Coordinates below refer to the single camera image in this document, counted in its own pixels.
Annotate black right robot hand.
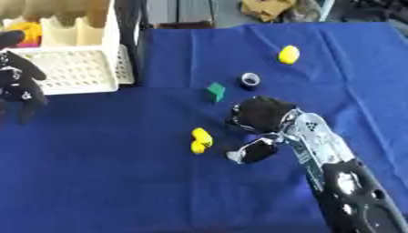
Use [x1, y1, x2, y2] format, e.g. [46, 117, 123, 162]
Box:
[223, 96, 300, 165]

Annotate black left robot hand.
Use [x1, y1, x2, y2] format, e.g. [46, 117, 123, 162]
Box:
[0, 29, 51, 126]

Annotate pale compartment drawer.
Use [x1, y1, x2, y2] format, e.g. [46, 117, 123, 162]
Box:
[0, 0, 138, 96]

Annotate green block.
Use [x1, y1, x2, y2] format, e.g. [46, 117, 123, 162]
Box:
[205, 81, 227, 103]

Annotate yellow toy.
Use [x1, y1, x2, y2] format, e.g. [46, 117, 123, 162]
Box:
[5, 21, 45, 46]

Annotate yellow toy lemon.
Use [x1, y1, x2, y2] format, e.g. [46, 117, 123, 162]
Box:
[277, 45, 301, 66]

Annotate yellow toy duck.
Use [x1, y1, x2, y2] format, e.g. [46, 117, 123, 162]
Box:
[189, 127, 216, 155]

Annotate tan cardboard piece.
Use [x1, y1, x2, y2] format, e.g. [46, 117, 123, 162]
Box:
[239, 0, 299, 23]

